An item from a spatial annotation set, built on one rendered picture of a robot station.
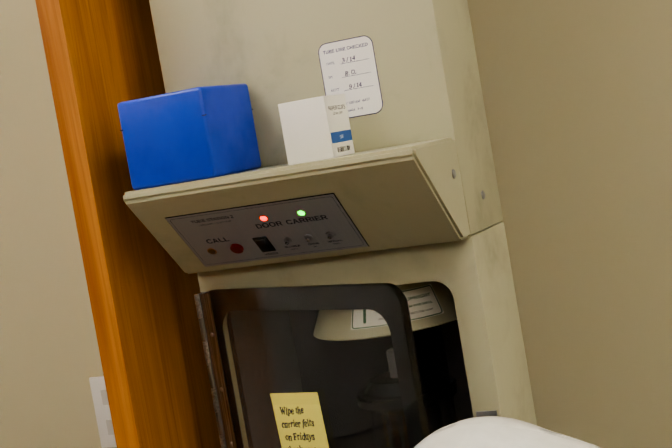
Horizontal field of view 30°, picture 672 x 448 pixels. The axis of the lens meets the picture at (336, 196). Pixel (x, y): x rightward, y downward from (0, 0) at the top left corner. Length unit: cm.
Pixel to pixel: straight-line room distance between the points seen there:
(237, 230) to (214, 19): 23
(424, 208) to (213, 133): 22
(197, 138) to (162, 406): 32
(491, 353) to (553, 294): 43
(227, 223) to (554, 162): 55
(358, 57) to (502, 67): 43
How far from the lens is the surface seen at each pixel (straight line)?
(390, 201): 119
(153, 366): 139
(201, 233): 129
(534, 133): 166
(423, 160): 115
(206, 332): 137
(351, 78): 127
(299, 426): 129
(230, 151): 126
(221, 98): 126
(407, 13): 125
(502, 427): 69
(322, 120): 120
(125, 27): 143
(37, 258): 206
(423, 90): 125
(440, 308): 133
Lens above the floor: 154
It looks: 3 degrees down
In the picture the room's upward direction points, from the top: 10 degrees counter-clockwise
